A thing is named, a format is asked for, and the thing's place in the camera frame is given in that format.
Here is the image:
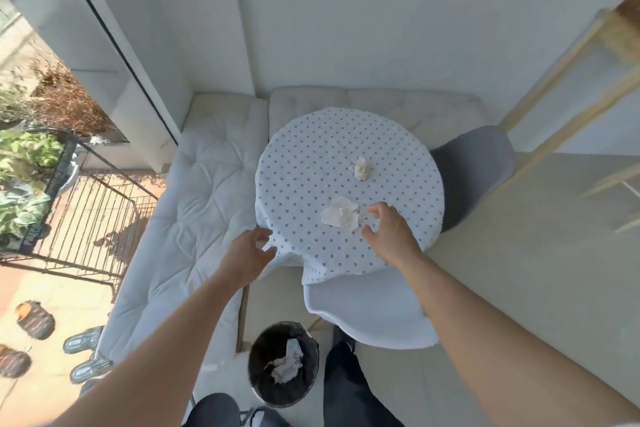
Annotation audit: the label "person's left forearm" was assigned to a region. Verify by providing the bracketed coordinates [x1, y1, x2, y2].
[47, 274, 247, 427]

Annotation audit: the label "grey sneaker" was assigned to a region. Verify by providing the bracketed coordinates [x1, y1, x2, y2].
[69, 357, 113, 385]
[63, 326, 106, 355]

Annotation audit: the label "black waste bin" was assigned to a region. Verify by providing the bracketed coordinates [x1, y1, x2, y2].
[247, 322, 321, 409]

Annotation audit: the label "flat crumpled white tissue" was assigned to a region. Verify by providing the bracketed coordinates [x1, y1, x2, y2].
[320, 194, 362, 229]

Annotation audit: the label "white plastic chair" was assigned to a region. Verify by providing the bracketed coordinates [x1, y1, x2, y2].
[302, 267, 440, 350]

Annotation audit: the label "green potted plants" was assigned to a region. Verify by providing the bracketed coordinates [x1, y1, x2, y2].
[0, 129, 66, 247]

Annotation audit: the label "person's left hand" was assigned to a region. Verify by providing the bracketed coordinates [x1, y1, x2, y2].
[216, 228, 277, 292]

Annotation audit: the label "person's grey shoe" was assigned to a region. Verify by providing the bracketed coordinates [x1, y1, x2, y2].
[239, 406, 285, 427]

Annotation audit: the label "person's right hand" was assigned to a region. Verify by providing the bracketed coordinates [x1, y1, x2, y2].
[360, 201, 427, 273]

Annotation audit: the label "person's dark trousers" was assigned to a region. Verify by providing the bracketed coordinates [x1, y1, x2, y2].
[182, 341, 406, 427]

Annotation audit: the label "person's right forearm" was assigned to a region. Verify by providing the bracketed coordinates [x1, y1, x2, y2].
[400, 252, 640, 427]

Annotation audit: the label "long white bench cushion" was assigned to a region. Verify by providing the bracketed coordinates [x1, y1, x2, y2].
[96, 92, 271, 363]

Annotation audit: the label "black wire rack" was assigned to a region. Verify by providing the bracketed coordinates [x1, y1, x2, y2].
[0, 131, 160, 295]

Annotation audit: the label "short white bench cushion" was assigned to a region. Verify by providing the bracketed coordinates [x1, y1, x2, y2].
[268, 86, 488, 136]

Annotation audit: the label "black orange sandal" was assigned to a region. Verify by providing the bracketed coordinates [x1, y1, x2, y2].
[0, 345, 33, 379]
[14, 300, 56, 341]

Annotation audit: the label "grey plastic chair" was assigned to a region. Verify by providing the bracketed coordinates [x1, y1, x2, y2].
[429, 125, 517, 233]

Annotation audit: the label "white dotted tablecloth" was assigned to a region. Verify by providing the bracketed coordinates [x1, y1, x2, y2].
[254, 107, 446, 286]

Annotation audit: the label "light wooden shelf frame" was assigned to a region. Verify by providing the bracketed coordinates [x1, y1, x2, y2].
[492, 0, 640, 235]

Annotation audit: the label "crumpled paper in bin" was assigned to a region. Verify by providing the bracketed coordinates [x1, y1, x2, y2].
[270, 338, 305, 384]

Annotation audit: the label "small balled white tissue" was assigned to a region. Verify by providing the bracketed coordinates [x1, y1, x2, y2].
[351, 156, 375, 181]

